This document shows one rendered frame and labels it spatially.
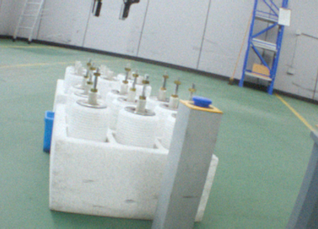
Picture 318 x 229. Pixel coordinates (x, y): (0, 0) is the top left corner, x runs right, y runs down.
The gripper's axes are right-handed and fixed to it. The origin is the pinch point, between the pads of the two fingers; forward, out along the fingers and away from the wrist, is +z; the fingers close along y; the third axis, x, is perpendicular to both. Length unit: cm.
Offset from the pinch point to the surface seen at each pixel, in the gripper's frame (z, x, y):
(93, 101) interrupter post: 20.8, 0.7, -0.6
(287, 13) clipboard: -102, -566, -44
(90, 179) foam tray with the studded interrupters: 37.2, 5.7, -5.4
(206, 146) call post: 22.8, 5.8, -28.7
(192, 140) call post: 21.9, 7.5, -26.1
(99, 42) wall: 24, -601, 312
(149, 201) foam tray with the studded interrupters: 41.6, -2.5, -17.7
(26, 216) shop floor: 47, 18, 4
